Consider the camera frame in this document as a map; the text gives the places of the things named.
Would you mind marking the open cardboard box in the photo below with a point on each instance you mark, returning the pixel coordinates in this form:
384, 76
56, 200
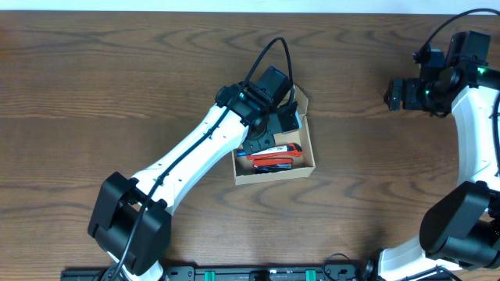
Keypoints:
301, 167

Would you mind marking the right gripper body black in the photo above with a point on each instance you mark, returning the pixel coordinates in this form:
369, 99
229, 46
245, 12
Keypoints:
394, 94

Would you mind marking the orange and black stapler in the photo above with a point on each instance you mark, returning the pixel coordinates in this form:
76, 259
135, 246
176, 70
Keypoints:
272, 165

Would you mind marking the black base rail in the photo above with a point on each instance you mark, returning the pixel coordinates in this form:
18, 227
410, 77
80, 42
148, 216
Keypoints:
340, 270

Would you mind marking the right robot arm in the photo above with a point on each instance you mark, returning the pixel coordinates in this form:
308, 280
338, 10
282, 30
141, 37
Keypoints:
461, 231

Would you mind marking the orange utility knife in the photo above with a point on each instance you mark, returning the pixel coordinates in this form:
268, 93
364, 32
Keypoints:
292, 149

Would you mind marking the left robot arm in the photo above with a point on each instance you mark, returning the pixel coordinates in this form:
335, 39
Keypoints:
131, 220

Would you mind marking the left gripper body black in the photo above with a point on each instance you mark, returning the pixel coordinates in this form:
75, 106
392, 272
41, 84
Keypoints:
262, 141

